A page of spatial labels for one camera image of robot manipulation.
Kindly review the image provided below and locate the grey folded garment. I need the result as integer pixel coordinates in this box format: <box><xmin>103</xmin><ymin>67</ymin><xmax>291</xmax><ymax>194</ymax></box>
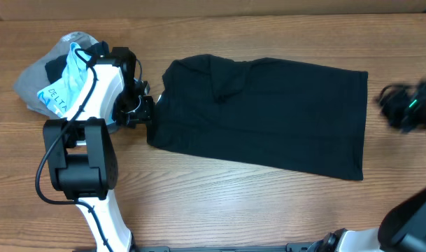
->
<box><xmin>13</xmin><ymin>31</ymin><xmax>98</xmax><ymax>119</ymax></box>

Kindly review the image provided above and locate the light blue printed t-shirt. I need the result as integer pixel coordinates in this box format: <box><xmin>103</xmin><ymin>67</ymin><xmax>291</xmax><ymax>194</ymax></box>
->
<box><xmin>37</xmin><ymin>42</ymin><xmax>87</xmax><ymax>118</ymax></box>

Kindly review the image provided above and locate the black t-shirt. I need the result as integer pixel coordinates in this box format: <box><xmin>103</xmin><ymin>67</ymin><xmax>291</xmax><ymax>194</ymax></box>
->
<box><xmin>147</xmin><ymin>55</ymin><xmax>368</xmax><ymax>181</ymax></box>

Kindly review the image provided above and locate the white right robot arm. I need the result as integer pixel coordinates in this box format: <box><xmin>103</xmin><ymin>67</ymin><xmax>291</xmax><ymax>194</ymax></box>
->
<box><xmin>308</xmin><ymin>80</ymin><xmax>426</xmax><ymax>252</ymax></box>

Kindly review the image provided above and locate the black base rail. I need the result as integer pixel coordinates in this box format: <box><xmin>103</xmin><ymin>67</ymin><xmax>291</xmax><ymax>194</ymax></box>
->
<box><xmin>130</xmin><ymin>241</ymin><xmax>320</xmax><ymax>252</ymax></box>

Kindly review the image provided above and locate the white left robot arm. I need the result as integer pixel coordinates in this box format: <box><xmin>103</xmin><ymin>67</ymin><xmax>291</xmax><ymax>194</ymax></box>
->
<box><xmin>39</xmin><ymin>54</ymin><xmax>155</xmax><ymax>251</ymax></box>

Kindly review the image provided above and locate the black garment in pile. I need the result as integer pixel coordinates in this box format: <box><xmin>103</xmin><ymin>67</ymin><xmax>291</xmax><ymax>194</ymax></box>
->
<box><xmin>45</xmin><ymin>41</ymin><xmax>109</xmax><ymax>84</ymax></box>

